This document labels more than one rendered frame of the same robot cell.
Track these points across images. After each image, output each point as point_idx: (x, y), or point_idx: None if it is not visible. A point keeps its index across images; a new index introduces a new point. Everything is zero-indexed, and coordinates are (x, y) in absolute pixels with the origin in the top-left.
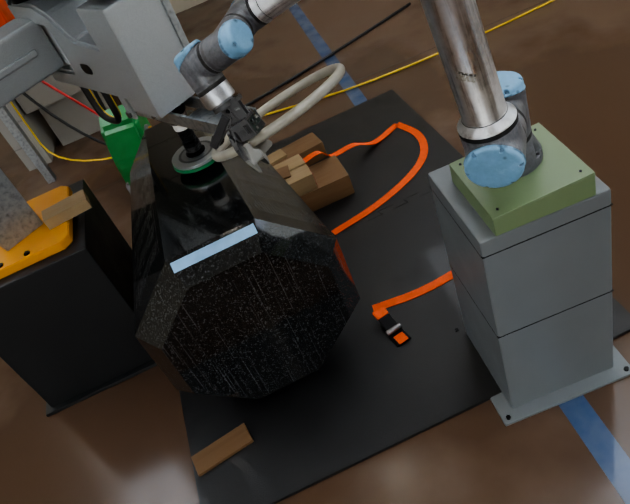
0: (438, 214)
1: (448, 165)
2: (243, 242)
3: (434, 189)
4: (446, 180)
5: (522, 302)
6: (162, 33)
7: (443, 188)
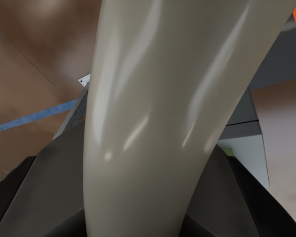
0: (245, 100)
1: (260, 148)
2: None
3: (242, 128)
4: (237, 145)
5: None
6: None
7: (225, 142)
